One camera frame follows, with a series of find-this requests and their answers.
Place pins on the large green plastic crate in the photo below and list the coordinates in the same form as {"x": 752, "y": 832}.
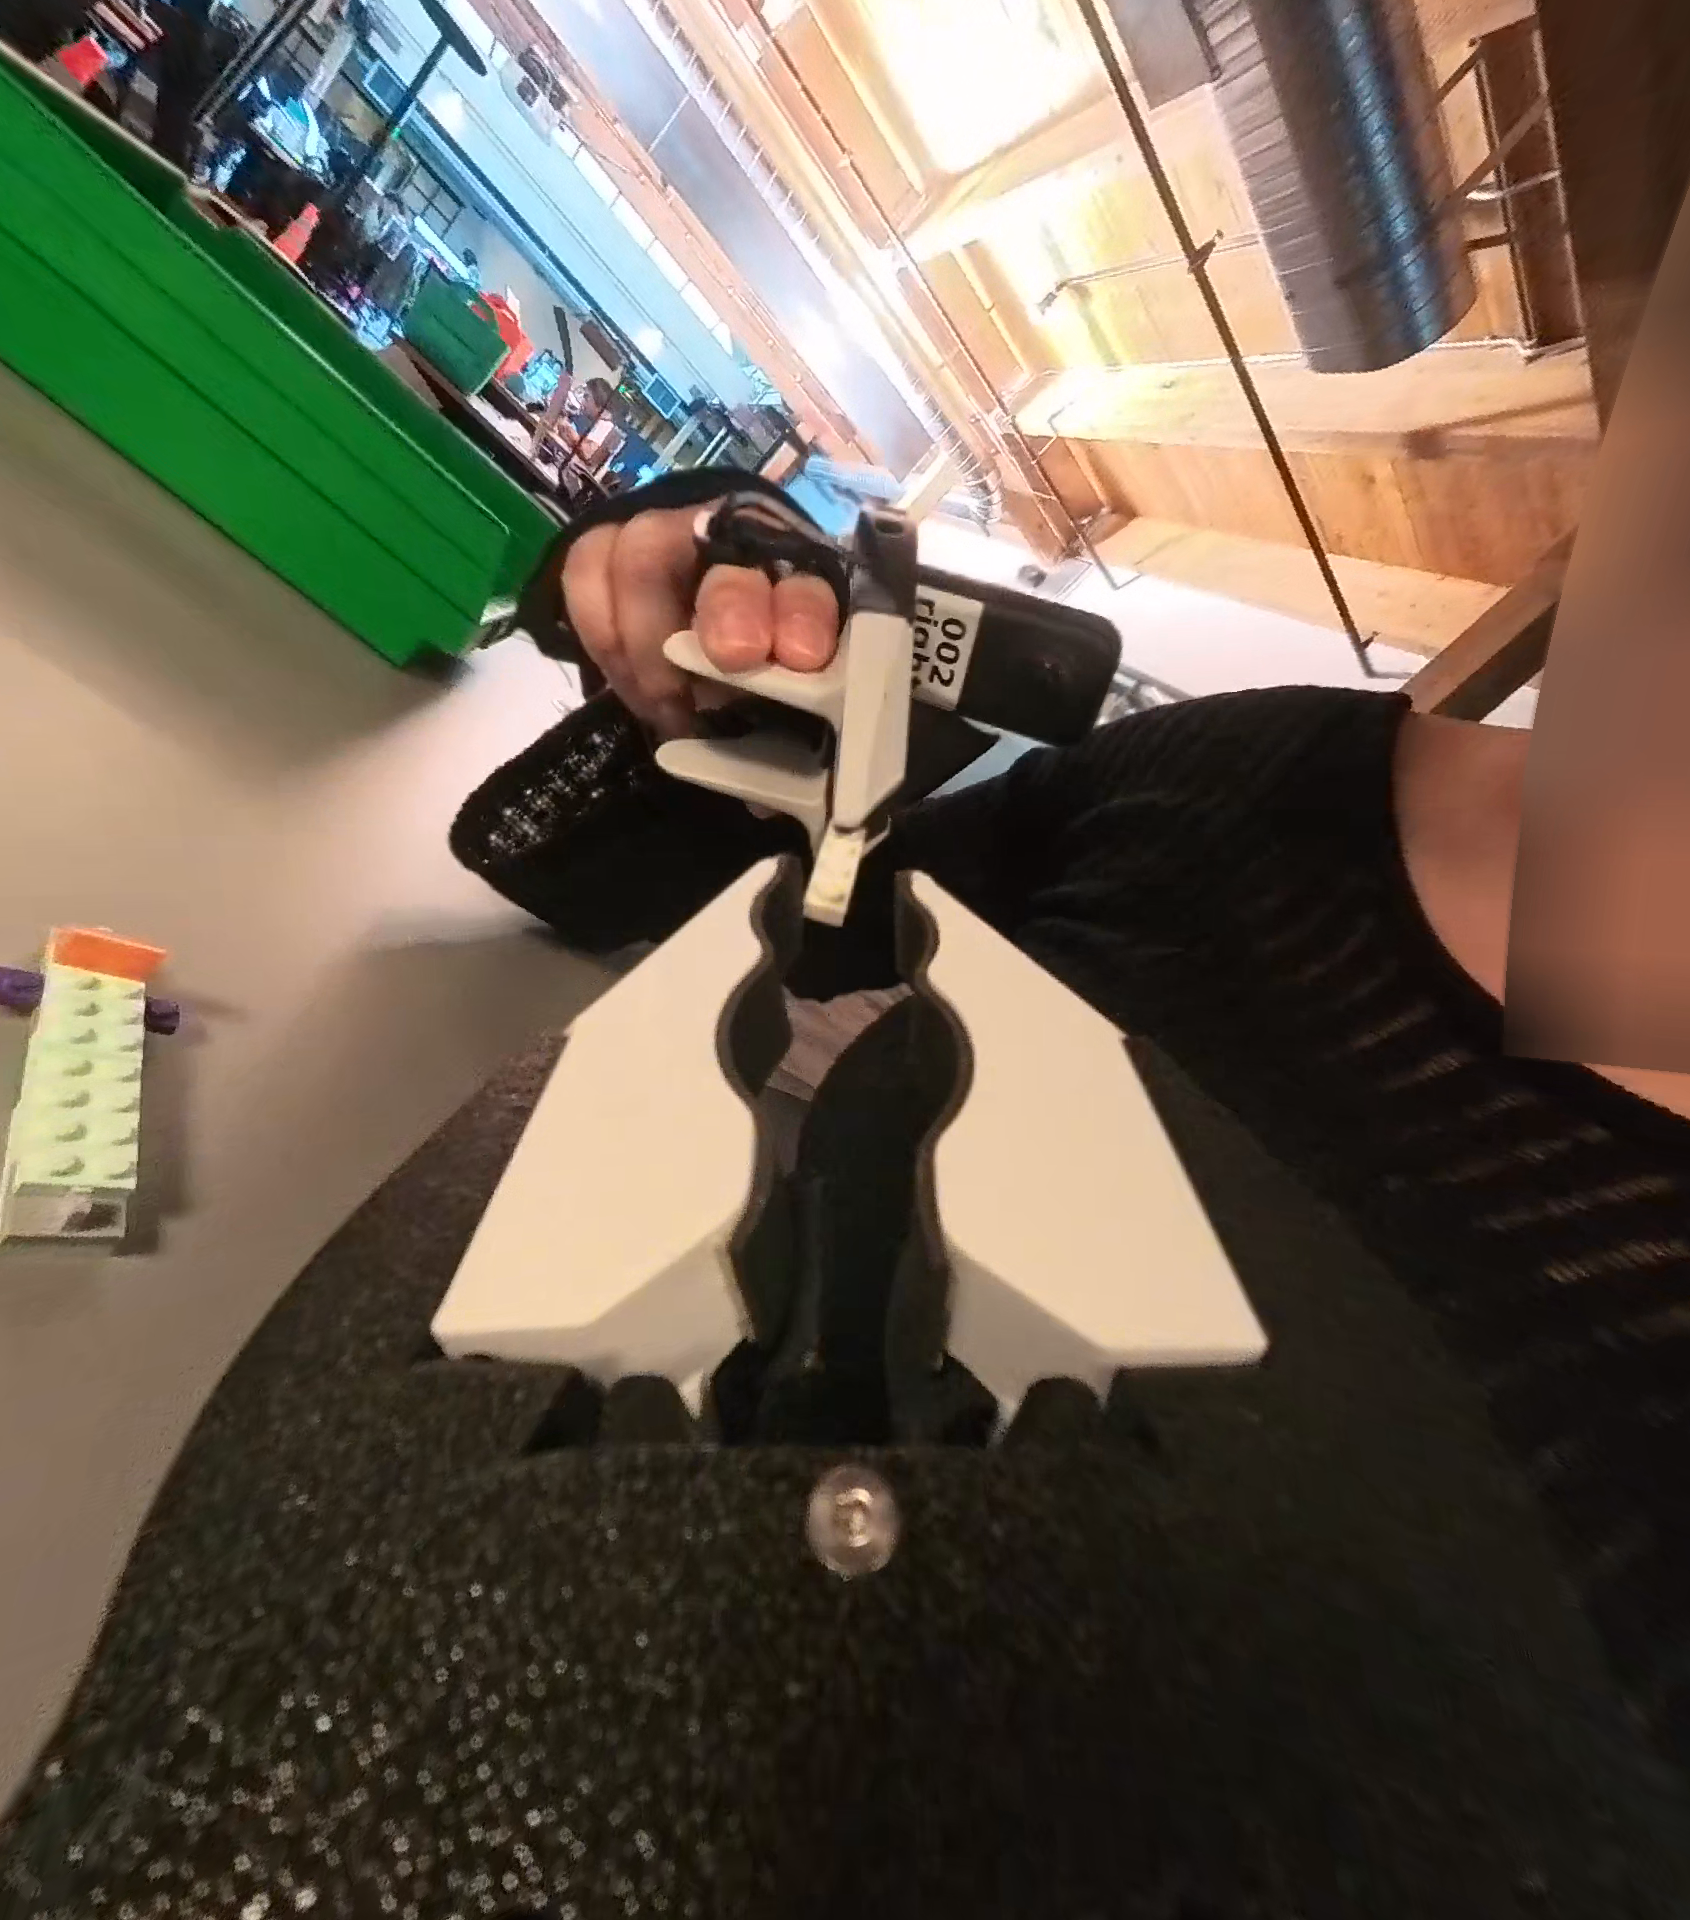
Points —
{"x": 111, "y": 301}

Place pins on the black ribbed air duct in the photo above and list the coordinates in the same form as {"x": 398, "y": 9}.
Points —
{"x": 1325, "y": 164}

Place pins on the person's black knit top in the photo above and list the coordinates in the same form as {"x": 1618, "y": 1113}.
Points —
{"x": 1235, "y": 975}

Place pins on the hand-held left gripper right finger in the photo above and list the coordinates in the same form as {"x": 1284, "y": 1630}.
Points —
{"x": 1084, "y": 1200}

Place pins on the orange traffic cone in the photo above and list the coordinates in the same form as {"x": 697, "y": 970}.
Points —
{"x": 301, "y": 234}

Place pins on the small green storage bin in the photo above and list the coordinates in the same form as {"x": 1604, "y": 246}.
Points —
{"x": 454, "y": 332}

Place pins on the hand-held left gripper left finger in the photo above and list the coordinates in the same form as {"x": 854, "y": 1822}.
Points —
{"x": 590, "y": 1184}

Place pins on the pale green lego assembly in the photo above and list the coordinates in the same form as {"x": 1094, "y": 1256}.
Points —
{"x": 81, "y": 1081}

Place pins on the person's right hand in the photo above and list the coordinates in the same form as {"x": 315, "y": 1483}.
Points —
{"x": 634, "y": 601}

